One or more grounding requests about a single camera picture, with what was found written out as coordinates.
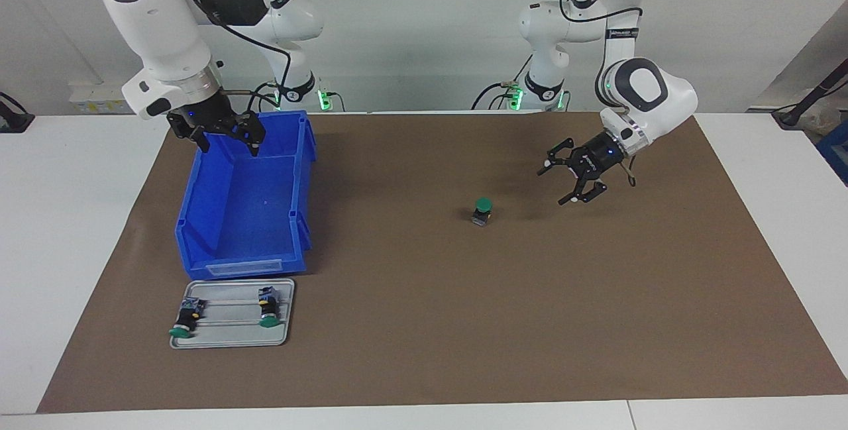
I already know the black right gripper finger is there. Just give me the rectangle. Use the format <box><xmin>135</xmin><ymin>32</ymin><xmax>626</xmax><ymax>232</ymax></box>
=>
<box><xmin>225</xmin><ymin>114</ymin><xmax>267</xmax><ymax>157</ymax></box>
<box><xmin>176</xmin><ymin>131</ymin><xmax>211</xmax><ymax>154</ymax></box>

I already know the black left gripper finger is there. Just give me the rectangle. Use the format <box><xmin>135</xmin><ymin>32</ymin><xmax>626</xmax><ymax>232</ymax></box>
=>
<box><xmin>538</xmin><ymin>138</ymin><xmax>584</xmax><ymax>176</ymax></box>
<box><xmin>558</xmin><ymin>175</ymin><xmax>609</xmax><ymax>206</ymax></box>

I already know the blue plastic storage bin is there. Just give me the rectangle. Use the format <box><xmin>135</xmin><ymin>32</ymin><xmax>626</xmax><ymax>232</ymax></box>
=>
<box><xmin>174</xmin><ymin>110</ymin><xmax>317</xmax><ymax>281</ymax></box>

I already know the brown table mat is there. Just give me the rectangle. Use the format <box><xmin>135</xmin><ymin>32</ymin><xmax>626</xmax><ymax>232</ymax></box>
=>
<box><xmin>36</xmin><ymin>111</ymin><xmax>848</xmax><ymax>414</ymax></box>

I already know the black table clamp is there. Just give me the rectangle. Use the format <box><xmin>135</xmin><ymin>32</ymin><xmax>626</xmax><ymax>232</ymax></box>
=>
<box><xmin>0</xmin><ymin>91</ymin><xmax>35</xmax><ymax>134</ymax></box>

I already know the grey metal tray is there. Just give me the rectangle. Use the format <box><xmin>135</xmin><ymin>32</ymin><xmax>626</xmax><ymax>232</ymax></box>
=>
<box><xmin>169</xmin><ymin>278</ymin><xmax>295</xmax><ymax>350</ymax></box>

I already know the black stand pole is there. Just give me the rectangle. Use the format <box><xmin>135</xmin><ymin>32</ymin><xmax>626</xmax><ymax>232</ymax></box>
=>
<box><xmin>772</xmin><ymin>58</ymin><xmax>848</xmax><ymax>129</ymax></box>

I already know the blue crate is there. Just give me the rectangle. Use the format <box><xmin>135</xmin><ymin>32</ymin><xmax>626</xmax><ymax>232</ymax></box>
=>
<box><xmin>816</xmin><ymin>137</ymin><xmax>848</xmax><ymax>187</ymax></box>

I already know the black base cable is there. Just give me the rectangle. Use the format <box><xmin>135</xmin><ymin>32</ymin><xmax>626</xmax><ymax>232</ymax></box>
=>
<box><xmin>247</xmin><ymin>81</ymin><xmax>279</xmax><ymax>113</ymax></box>
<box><xmin>472</xmin><ymin>52</ymin><xmax>534</xmax><ymax>111</ymax></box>

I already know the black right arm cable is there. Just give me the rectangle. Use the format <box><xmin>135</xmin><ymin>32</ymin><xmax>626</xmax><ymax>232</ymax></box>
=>
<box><xmin>185</xmin><ymin>0</ymin><xmax>292</xmax><ymax>113</ymax></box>

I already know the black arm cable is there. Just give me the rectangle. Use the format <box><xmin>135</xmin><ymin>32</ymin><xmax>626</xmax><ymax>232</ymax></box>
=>
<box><xmin>558</xmin><ymin>0</ymin><xmax>643</xmax><ymax>186</ymax></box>
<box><xmin>185</xmin><ymin>0</ymin><xmax>292</xmax><ymax>113</ymax></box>

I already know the white wall socket box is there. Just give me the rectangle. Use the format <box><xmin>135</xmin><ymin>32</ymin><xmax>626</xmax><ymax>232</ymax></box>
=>
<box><xmin>68</xmin><ymin>81</ymin><xmax>143</xmax><ymax>115</ymax></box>

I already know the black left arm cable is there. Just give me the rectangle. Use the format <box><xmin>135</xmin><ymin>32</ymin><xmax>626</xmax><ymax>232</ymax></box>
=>
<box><xmin>558</xmin><ymin>0</ymin><xmax>643</xmax><ymax>186</ymax></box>

